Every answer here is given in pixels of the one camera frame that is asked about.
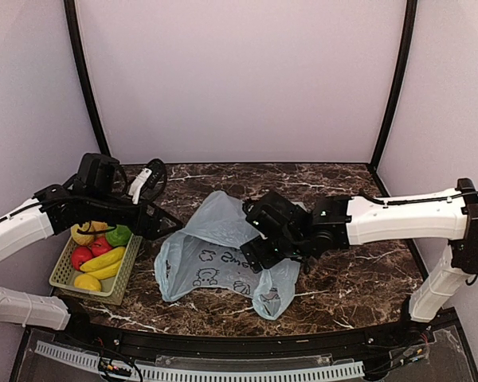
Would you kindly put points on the yellow banana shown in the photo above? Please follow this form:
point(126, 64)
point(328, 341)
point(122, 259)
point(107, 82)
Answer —
point(104, 260)
point(106, 272)

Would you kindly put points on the lower yellow banana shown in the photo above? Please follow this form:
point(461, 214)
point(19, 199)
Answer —
point(106, 272)

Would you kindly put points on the red apple right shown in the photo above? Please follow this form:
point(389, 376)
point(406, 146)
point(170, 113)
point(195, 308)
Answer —
point(100, 246)

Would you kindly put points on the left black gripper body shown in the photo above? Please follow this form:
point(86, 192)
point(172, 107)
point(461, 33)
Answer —
point(135, 224)

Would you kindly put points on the yellow lemon in basket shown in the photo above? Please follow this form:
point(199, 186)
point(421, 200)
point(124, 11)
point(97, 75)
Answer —
point(87, 282)

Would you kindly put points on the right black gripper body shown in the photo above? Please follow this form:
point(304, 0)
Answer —
point(255, 250)

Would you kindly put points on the left black frame post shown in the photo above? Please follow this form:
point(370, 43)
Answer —
point(79, 58)

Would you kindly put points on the right black frame post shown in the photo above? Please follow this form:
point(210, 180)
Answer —
point(396, 85)

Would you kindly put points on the red apple left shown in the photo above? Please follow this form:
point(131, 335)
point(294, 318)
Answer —
point(80, 256)

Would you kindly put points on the green fruit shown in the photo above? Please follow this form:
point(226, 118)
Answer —
point(119, 236)

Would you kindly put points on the light blue plastic bag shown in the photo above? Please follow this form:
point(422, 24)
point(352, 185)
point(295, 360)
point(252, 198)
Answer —
point(206, 254)

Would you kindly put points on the yellow bumpy fruit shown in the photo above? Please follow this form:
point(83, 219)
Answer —
point(83, 234)

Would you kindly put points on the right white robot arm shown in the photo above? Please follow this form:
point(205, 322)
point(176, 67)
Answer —
point(287, 231)

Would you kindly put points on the black front table rail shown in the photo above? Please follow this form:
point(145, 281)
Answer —
point(374, 343)

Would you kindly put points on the black frame post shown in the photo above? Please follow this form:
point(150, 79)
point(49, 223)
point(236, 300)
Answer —
point(396, 85)
point(79, 58)

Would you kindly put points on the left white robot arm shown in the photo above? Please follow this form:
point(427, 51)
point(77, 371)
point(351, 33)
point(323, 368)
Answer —
point(84, 197)

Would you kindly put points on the white slotted cable duct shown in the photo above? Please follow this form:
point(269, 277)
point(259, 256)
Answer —
point(166, 368)

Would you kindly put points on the upper yellow banana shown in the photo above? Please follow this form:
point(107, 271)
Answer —
point(104, 260)

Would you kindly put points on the orange fruit in basket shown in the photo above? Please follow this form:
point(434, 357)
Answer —
point(99, 228)

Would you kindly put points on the green perforated plastic basket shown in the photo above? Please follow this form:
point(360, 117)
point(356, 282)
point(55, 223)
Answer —
point(113, 289)

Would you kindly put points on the red apple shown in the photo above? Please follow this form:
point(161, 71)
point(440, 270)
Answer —
point(100, 246)
point(80, 256)

